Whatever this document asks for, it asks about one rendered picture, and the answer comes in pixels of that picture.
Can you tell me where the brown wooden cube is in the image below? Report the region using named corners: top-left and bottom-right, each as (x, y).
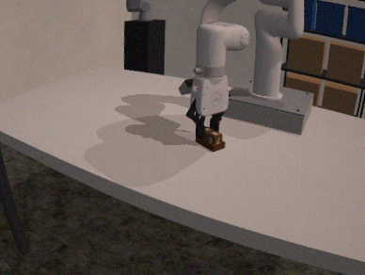
top-left (204, 126), bottom-right (214, 141)
top-left (207, 131), bottom-right (222, 145)

